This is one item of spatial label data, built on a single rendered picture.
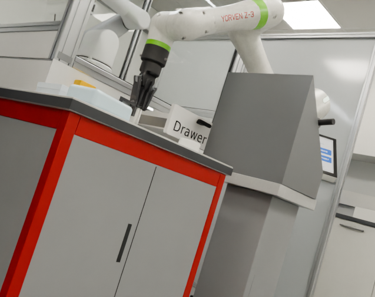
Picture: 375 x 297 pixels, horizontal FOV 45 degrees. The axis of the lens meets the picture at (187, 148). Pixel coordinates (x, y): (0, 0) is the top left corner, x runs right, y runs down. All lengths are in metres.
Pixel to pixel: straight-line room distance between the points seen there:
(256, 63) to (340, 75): 1.47
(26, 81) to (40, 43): 0.15
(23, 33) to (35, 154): 0.94
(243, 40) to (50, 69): 0.79
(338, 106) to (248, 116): 1.64
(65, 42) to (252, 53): 0.76
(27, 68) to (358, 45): 2.31
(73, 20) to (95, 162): 0.76
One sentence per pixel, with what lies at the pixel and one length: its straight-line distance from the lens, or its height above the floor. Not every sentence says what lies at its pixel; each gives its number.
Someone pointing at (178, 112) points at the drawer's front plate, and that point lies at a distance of 1.64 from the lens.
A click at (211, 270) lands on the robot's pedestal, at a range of 1.67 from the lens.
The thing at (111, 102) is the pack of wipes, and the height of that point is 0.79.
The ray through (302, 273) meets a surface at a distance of 3.12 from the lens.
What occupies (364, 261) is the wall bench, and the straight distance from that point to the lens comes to 4.33.
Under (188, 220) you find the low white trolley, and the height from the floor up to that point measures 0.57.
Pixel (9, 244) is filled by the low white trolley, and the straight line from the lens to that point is 1.09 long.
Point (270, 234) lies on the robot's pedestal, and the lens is 1.62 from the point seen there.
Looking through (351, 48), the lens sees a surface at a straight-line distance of 3.42.
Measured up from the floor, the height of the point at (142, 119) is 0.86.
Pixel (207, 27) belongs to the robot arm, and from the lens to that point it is 1.61.
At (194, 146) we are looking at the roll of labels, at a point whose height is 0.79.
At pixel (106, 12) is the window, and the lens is 1.83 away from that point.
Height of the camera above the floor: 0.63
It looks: 6 degrees up
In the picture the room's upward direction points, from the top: 18 degrees clockwise
